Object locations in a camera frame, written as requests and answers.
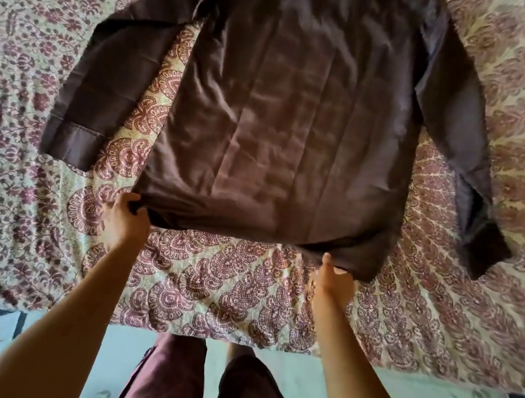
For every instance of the person's right hand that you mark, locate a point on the person's right hand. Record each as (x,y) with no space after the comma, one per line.
(333,288)

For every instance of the person's right forearm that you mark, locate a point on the person's right forearm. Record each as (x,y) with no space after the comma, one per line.
(358,373)

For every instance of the person's left thumb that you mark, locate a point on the person's left thumb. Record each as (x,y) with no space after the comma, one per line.
(128,200)

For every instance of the person's left hand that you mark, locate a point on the person's left hand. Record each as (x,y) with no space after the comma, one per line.
(121,228)

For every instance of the maroon floral patterned bedspread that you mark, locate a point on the maroon floral patterned bedspread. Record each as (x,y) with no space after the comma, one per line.
(473,317)

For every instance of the maroon trousers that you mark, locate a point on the maroon trousers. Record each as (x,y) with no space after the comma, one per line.
(175,387)

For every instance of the person's left forearm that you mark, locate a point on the person's left forearm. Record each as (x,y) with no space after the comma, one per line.
(67,314)

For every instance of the person's right thumb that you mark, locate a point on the person's right thumb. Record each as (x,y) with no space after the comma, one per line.
(328,263)

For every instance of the dark brown long-sleeved shirt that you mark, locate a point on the dark brown long-sleeved shirt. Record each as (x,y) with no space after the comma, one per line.
(282,109)

